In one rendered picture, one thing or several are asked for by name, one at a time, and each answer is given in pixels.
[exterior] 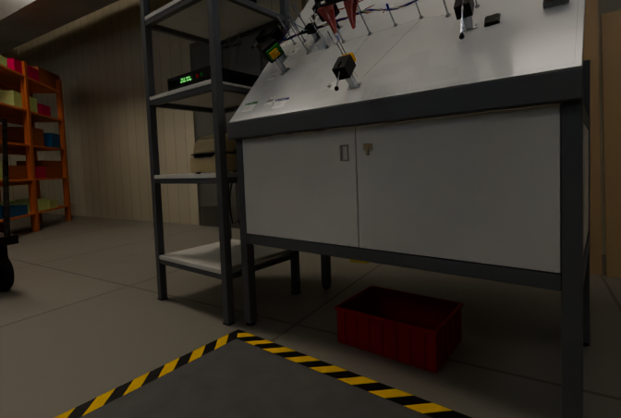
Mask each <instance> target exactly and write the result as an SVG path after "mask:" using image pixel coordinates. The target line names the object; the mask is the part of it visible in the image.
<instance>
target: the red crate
mask: <svg viewBox="0 0 621 418"><path fill-rule="evenodd" d="M462 307H463V303H462V302H457V301H449V300H444V299H439V298H434V297H429V296H424V295H420V294H415V293H409V292H405V291H400V290H395V289H386V288H381V287H376V286H369V287H368V288H366V289H364V290H363V291H361V292H359V293H357V294H356V295H354V296H352V297H350V298H349V299H347V300H345V301H343V302H341V303H339V304H338V305H336V306H335V310H336V311H337V338H338V342H340V343H343V344H346V345H348V346H352V347H355V348H358V349H361V350H365V351H368V352H372V353H375V354H378V355H381V356H384V357H386V358H389V359H392V360H396V361H399V362H402V363H406V364H409V365H412V366H415V367H419V368H421V369H424V370H427V371H430V372H433V373H437V372H438V371H439V370H440V368H441V367H443V364H444V362H445V361H447V358H448V357H449V356H450V354H452V352H453V350H454V349H455V348H456V347H457V344H458V343H459V342H460V340H461V339H462V318H461V308H462Z"/></svg>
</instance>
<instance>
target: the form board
mask: <svg viewBox="0 0 621 418"><path fill-rule="evenodd" d="M359 1H360V0H359ZM411 1H413V0H363V1H361V2H359V8H360V10H361V11H362V10H363V9H365V8H367V7H368V6H372V5H374V6H372V7H370V8H367V9H375V8H377V9H383V8H384V7H386V4H388V5H389V6H390V5H392V4H395V5H394V7H399V6H403V5H405V4H407V3H409V2H411ZM455 1H456V0H445V3H446V6H447V10H448V13H450V14H451V16H450V17H448V18H446V17H445V16H446V11H445V8H444V2H443V0H418V1H417V4H418V7H419V10H420V13H421V15H422V16H423V18H422V19H420V14H419V11H418V9H417V7H416V4H415V2H414V3H412V4H410V5H408V6H405V7H402V8H399V9H396V10H392V11H391V14H392V16H393V18H394V21H395V23H396V24H397V26H396V27H394V22H393V20H392V18H391V15H390V13H389V12H387V13H384V14H382V15H381V12H382V11H371V13H369V14H365V13H362V16H363V17H364V19H365V22H366V24H367V26H368V28H369V30H370V32H372V35H370V36H369V35H368V34H369V32H368V30H367V28H366V26H365V24H364V22H363V20H362V18H361V15H357V16H356V28H355V29H352V27H351V24H350V22H349V19H348V18H347V19H345V20H341V21H338V24H339V26H342V28H341V29H340V30H339V32H340V34H341V35H342V37H343V39H344V40H345V41H346V42H345V43H342V39H341V37H340V35H339V33H336V34H335V35H337V36H338V38H339V40H340V43H341V44H342V46H343V47H344V49H345V51H346V53H347V54H349V53H353V54H354V56H355V57H356V61H355V64H356V66H355V68H354V70H353V73H352V74H353V75H354V77H355V79H356V81H357V82H361V84H360V86H359V88H355V89H350V90H348V89H347V88H348V86H349V85H348V83H347V81H346V79H344V80H340V81H339V82H338V86H337V87H338V88H339V89H338V91H335V90H332V91H328V92H323V90H324V88H325V86H326V84H327V82H331V81H335V80H337V78H336V76H335V74H334V72H333V71H332V69H333V67H334V65H335V62H336V60H337V58H338V57H340V56H342V54H341V52H340V50H339V48H338V46H337V45H336V44H335V43H337V39H336V38H335V35H334V34H333V31H332V30H331V28H330V26H329V25H328V26H325V27H323V28H320V29H319V31H320V33H321V35H322V36H323V38H324V40H325V42H326V44H327V45H329V46H330V47H329V48H327V49H326V45H325V43H324V42H323V39H322V38H321V39H320V41H319V42H318V43H317V44H316V45H313V46H310V47H308V46H309V45H310V43H311V41H312V40H314V39H313V38H312V36H311V34H307V33H304V34H302V36H303V38H304V39H305V40H307V41H306V42H305V43H304V44H305V46H306V48H307V49H308V51H310V53H309V54H308V55H307V51H306V49H305V47H304V46H303V44H302V42H301V41H300V39H299V38H298V36H296V37H295V38H294V42H296V44H295V45H293V44H294V43H293V42H292V43H291V44H289V45H286V46H283V47H281V48H282V49H283V51H284V52H285V55H289V54H290V52H291V50H292V49H295V48H298V47H300V48H299V50H298V52H297V53H296V54H295V55H290V56H288V57H287V59H286V61H285V62H283V64H284V65H285V67H286V68H290V70H289V71H288V72H286V73H285V74H284V75H283V76H282V75H280V73H282V70H281V69H280V67H279V66H277V64H276V63H275V61H274V62H273V63H271V62H268V64H267V65H266V67H265V68H264V70H263V71H262V73H261V75H260V76H259V78H258V79H257V80H256V82H255V83H254V85H253V86H252V88H251V89H250V91H249V93H248V94H247V96H246V97H245V99H244V100H243V102H242V103H241V105H240V106H239V108H238V110H237V112H236V113H235V114H234V115H233V117H232V118H231V120H230V121H229V123H233V122H239V121H245V120H251V119H257V118H263V117H274V116H280V115H285V114H291V113H297V112H303V111H309V110H315V109H321V108H326V107H333V106H339V105H350V104H355V103H361V102H368V101H373V100H379V99H385V98H391V97H397V96H403V95H409V94H414V93H421V92H431V91H438V90H443V89H449V88H455V87H461V86H467V85H473V84H479V83H484V82H491V81H497V80H508V79H513V78H519V77H525V76H531V75H537V74H542V73H549V72H555V71H560V70H567V69H572V68H582V66H583V45H584V25H585V5H586V0H569V3H565V4H562V5H558V6H552V7H548V8H545V9H543V6H542V2H543V0H477V2H478V4H479V5H480V6H479V7H477V8H475V6H476V3H475V0H474V4H475V5H474V10H473V16H472V20H473V23H477V22H479V25H478V28H476V29H472V30H468V31H463V33H464V35H465V37H464V39H462V40H460V39H459V35H460V33H461V19H459V20H457V17H456V13H455V10H454V4H455ZM496 13H499V14H501V17H500V23H497V24H493V25H491V26H487V27H484V20H485V18H486V17H487V16H491V15H493V14H496ZM327 31H329V33H330V35H331V36H332V38H333V40H334V42H335V43H333V41H332V39H331V37H330V36H329V34H328V32H327ZM276 72H278V73H277V75H276V76H275V78H274V80H270V81H266V80H267V79H268V77H269V75H270V74H273V73H276ZM273 96H276V98H275V99H274V101H275V100H276V99H280V98H285V97H289V99H288V101H287V103H286V105H285V107H284V108H279V109H274V110H270V108H271V107H272V105H273V104H270V105H266V106H263V105H264V103H265V102H266V100H267V98H268V97H273ZM256 101H258V103H257V104H256V105H255V107H254V109H253V110H252V111H250V112H246V113H241V114H240V112H241V111H242V109H243V107H244V106H245V104H247V103H251V102H256Z"/></svg>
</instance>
